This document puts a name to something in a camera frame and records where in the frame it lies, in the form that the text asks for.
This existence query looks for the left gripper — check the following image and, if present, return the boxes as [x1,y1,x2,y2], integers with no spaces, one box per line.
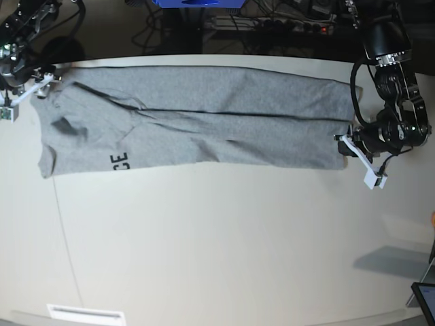
[334,124,404,163]

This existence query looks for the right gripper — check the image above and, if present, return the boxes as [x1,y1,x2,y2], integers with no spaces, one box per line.
[1,66,62,105]

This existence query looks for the grey T-shirt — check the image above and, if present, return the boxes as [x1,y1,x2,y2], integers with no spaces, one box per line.
[31,67,354,178]

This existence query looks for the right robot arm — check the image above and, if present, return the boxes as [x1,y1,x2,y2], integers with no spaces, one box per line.
[1,1,86,109]

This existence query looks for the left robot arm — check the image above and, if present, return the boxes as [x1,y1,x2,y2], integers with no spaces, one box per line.
[337,1,434,160]

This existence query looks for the black power strip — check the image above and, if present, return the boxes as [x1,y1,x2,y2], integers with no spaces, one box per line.
[205,15,334,35]

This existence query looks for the blue box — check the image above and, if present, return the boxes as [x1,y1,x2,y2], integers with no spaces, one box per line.
[153,0,245,9]

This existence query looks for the black tablet on stand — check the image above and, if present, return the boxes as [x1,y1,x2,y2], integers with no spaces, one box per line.
[411,283,434,326]

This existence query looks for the white label strip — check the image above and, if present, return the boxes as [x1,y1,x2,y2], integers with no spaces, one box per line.
[47,304,126,325]

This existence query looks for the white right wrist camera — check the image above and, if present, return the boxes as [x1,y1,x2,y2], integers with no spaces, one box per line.
[0,107,19,123]

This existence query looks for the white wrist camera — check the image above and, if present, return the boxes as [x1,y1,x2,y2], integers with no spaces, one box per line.
[364,170,388,189]
[0,107,19,123]

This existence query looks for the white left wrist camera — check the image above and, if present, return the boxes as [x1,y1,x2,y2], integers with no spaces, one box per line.
[364,170,388,189]

